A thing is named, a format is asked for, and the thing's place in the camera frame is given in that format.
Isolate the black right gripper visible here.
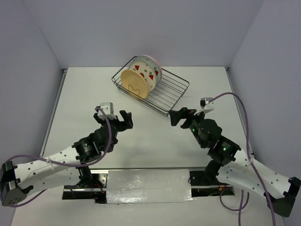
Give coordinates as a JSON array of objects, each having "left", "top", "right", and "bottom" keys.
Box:
[{"left": 168, "top": 106, "right": 208, "bottom": 148}]

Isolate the yellow plate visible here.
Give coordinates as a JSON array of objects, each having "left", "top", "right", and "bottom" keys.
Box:
[{"left": 120, "top": 69, "right": 148, "bottom": 99}]

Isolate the watermelon pattern plate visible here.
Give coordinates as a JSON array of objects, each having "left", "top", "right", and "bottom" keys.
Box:
[
  {"left": 135, "top": 55, "right": 162, "bottom": 84},
  {"left": 128, "top": 59, "right": 159, "bottom": 92}
]

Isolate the pink plate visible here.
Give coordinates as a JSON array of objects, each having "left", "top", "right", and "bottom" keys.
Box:
[{"left": 146, "top": 55, "right": 163, "bottom": 74}]

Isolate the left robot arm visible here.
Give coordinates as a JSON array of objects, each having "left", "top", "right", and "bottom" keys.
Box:
[{"left": 0, "top": 107, "right": 133, "bottom": 207}]

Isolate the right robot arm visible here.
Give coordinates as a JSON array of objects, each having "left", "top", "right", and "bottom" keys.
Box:
[{"left": 169, "top": 107, "right": 301, "bottom": 218}]

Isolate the silver taped base cover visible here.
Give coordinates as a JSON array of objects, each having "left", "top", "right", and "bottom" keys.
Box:
[{"left": 106, "top": 169, "right": 192, "bottom": 204}]

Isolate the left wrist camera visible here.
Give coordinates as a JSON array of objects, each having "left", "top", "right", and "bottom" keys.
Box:
[{"left": 95, "top": 102, "right": 116, "bottom": 119}]

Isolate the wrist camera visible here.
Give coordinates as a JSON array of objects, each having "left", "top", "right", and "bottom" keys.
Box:
[
  {"left": 194, "top": 97, "right": 214, "bottom": 115},
  {"left": 95, "top": 102, "right": 116, "bottom": 119}
]

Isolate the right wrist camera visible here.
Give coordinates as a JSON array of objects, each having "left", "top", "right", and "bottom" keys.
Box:
[{"left": 194, "top": 97, "right": 214, "bottom": 115}]

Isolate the black wire dish rack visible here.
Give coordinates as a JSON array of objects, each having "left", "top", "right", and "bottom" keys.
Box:
[{"left": 111, "top": 56, "right": 190, "bottom": 117}]

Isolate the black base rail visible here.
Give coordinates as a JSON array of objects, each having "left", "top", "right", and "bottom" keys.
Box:
[{"left": 62, "top": 168, "right": 234, "bottom": 204}]

